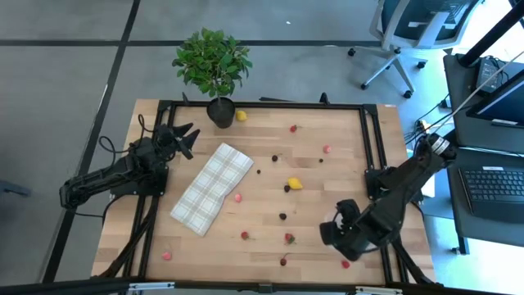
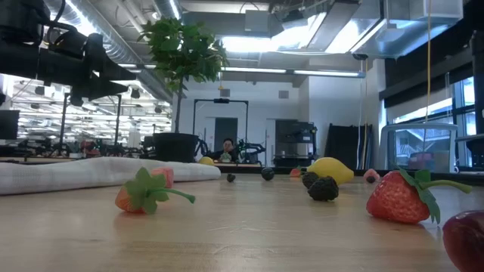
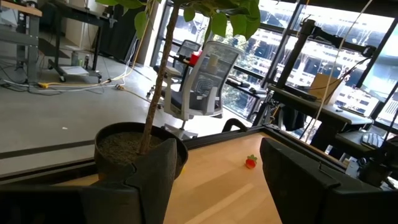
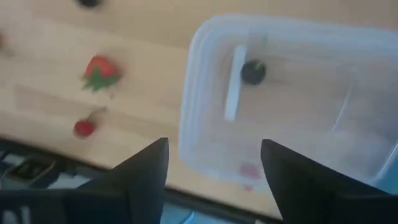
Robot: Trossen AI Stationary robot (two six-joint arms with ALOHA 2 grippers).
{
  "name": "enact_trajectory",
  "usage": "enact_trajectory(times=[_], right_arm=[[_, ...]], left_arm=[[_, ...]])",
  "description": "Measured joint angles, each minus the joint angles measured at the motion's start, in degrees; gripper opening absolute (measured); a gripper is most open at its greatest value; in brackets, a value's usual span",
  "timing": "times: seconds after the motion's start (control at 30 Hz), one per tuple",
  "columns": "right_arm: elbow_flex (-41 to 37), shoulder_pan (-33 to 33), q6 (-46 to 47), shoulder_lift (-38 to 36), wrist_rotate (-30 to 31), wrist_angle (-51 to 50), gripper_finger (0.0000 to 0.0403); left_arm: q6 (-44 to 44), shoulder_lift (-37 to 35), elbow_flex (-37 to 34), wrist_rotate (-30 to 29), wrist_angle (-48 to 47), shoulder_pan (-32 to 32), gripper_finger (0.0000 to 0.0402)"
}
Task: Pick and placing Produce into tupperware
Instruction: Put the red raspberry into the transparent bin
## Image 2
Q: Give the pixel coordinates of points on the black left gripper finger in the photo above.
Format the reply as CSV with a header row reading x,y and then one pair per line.
x,y
98,90
109,72

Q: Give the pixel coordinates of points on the white checkered cloth towel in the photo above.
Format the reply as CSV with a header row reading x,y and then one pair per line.
x,y
75,174

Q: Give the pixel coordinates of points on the pink raspberry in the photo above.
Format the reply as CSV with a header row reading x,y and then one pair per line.
x,y
167,174
370,174

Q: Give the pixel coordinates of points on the strawberry with long stem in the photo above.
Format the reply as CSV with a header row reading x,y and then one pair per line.
x,y
125,202

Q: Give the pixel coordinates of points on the small yellow lemon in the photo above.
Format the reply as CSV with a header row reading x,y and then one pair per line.
x,y
206,161

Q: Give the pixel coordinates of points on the small dark blueberry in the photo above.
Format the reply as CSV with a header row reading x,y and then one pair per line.
x,y
231,178

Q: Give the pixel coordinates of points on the small red strawberry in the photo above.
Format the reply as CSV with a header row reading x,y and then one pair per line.
x,y
295,173

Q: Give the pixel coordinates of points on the black blackberry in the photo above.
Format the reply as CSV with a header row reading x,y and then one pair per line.
x,y
309,178
323,189

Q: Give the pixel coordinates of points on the large yellow lemon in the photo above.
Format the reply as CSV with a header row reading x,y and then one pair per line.
x,y
332,169

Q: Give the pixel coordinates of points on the large leafy red strawberry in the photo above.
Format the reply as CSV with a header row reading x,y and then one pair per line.
x,y
397,198

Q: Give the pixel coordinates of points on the dark red cherry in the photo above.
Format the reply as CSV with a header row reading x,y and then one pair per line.
x,y
467,242

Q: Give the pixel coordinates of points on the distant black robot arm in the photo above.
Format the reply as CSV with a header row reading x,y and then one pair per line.
x,y
253,149

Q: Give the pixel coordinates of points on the dark background monitor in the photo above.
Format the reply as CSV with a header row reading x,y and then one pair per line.
x,y
9,124

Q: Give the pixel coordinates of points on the green potted plant black pot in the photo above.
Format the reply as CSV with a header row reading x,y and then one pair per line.
x,y
181,49

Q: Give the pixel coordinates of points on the seated person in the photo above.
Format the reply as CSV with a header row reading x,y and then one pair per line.
x,y
228,145

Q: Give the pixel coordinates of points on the long ceiling light strip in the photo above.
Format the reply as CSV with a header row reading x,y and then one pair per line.
x,y
291,71

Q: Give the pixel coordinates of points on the black appliance cabinet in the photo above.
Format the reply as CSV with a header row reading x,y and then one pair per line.
x,y
295,140

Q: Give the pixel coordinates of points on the black curtain panel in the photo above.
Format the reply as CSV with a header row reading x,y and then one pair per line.
x,y
346,147

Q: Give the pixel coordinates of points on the black desk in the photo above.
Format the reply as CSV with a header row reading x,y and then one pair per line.
x,y
470,138

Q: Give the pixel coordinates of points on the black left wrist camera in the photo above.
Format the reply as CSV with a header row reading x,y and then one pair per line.
x,y
64,41

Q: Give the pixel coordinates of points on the tall black gantry frame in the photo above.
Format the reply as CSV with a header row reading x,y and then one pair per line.
x,y
118,121

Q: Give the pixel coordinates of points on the distant black gantry frame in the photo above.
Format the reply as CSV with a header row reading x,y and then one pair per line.
x,y
221,101

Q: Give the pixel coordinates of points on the large metal ceiling duct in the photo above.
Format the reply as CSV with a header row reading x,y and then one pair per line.
x,y
378,34

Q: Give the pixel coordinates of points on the black vertical post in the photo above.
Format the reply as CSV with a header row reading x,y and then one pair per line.
x,y
478,94

